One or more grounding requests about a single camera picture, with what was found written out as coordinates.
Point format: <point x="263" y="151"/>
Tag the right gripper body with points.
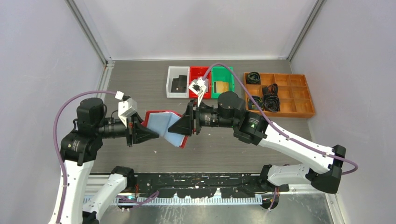
<point x="208" y="117"/>

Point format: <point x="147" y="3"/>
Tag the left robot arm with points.
<point x="77" y="153"/>

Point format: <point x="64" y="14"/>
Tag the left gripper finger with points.
<point x="143" y="135"/>
<point x="138" y="122"/>

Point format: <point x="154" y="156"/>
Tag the rolled black belt lower left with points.
<point x="255" y="103"/>

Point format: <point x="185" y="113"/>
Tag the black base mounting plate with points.
<point x="198" y="185"/>

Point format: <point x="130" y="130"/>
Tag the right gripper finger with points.
<point x="188" y="116"/>
<point x="182" y="129"/>

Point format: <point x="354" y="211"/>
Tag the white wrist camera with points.
<point x="199" y="87"/>
<point x="127" y="107"/>

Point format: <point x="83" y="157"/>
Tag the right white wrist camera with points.
<point x="199" y="87"/>

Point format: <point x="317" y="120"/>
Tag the rolled black belt top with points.
<point x="253" y="78"/>

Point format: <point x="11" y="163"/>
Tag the white plastic bin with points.
<point x="173" y="72"/>

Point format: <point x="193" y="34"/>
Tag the gold card in green bin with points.
<point x="221" y="87"/>

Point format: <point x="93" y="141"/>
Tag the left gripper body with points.
<point x="113" y="127"/>

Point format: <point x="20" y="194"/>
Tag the orange compartment tray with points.
<point x="293" y="92"/>

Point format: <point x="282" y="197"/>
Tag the green plastic bin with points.
<point x="222" y="74"/>

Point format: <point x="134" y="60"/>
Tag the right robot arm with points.
<point x="320" y="166"/>

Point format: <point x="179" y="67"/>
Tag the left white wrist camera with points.
<point x="127" y="107"/>

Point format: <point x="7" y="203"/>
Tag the rolled black belt middle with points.
<point x="270" y="90"/>

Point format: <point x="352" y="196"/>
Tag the black card in white bin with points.
<point x="179" y="84"/>

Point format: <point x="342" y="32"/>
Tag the rolled black belt lower right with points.
<point x="271" y="103"/>

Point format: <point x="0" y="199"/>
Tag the red plastic bin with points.
<point x="197" y="72"/>

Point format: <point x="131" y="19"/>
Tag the rolled black belt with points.
<point x="271" y="103"/>
<point x="270" y="90"/>
<point x="255" y="103"/>
<point x="253" y="78"/>

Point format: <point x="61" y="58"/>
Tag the red card holder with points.
<point x="160" y="121"/>

